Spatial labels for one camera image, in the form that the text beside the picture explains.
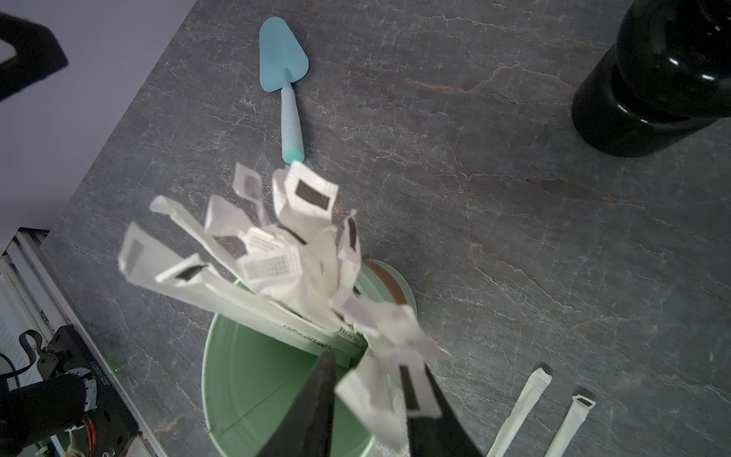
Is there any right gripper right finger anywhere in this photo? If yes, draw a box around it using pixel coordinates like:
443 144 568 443
407 368 481 457

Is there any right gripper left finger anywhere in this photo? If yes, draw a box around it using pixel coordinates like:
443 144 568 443
258 352 336 457

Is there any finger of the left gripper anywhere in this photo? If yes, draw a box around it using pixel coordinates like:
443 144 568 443
1 13 69 101

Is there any green cylindrical storage cup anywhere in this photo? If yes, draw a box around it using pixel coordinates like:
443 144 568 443
202 260 416 456

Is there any white straw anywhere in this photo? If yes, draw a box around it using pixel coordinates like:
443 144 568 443
544 387 596 457
487 363 553 457

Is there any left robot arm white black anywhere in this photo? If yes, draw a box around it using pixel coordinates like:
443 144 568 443
1 13 87 456

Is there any bundle of wrapped white straws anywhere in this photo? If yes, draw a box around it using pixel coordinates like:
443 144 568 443
117 162 444 449

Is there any teal garden trowel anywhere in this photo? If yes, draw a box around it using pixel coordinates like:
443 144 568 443
259 16 310 165

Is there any black vase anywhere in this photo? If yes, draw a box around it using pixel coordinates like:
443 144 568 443
571 0 730 157

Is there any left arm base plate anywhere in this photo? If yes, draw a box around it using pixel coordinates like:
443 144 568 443
37 325 139 456

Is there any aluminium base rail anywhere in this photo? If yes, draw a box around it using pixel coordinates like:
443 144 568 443
1 228 72 373

